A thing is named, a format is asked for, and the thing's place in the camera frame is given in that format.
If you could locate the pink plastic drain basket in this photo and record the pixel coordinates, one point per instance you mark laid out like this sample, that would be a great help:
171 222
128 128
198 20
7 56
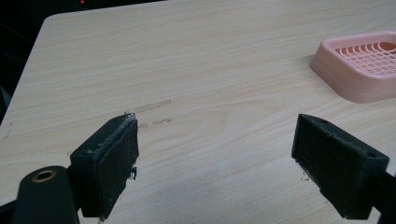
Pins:
358 81

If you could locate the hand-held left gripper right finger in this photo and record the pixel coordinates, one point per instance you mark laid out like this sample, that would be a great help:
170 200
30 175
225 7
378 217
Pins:
333 161

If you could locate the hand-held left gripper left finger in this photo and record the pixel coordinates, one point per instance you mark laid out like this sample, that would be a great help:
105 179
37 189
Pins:
106 168

